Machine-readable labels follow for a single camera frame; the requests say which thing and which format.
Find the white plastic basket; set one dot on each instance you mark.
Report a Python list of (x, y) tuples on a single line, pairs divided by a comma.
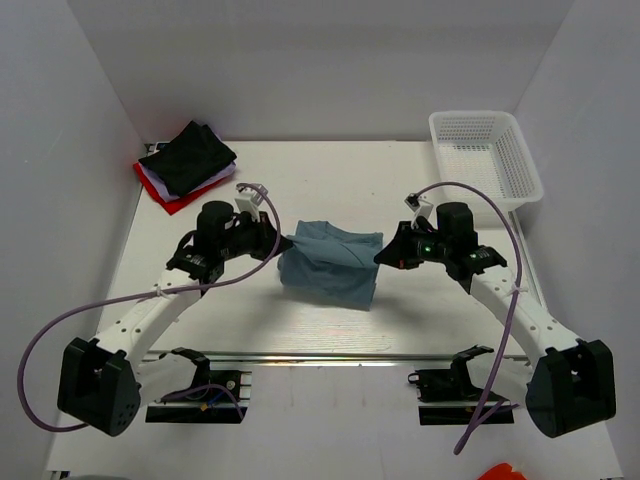
[(486, 150)]

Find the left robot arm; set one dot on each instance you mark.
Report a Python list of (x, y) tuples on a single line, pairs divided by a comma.
[(105, 380)]

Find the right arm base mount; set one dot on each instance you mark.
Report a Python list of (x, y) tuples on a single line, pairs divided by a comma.
[(441, 400)]

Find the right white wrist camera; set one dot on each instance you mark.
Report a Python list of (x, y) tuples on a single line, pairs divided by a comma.
[(422, 210)]

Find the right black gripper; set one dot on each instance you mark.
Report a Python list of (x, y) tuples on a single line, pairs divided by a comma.
[(399, 253)]

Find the orange object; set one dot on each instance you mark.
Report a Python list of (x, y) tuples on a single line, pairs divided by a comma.
[(503, 471)]

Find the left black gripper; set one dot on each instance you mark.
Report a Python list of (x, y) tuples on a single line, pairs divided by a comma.
[(265, 232)]

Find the red folded t-shirt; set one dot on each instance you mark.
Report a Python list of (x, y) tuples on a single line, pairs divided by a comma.
[(173, 206)]

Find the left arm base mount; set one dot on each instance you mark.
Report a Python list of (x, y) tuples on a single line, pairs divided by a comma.
[(224, 402)]

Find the teal blue t-shirt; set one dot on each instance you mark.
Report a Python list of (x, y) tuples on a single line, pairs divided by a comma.
[(331, 263)]

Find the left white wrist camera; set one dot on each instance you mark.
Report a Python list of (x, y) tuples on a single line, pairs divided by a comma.
[(248, 198)]

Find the black folded t-shirt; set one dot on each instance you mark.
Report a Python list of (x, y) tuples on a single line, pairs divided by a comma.
[(194, 156)]

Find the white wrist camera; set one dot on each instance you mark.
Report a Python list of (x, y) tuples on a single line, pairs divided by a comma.
[(248, 198), (422, 210)]

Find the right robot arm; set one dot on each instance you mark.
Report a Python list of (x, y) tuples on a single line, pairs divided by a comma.
[(566, 383)]

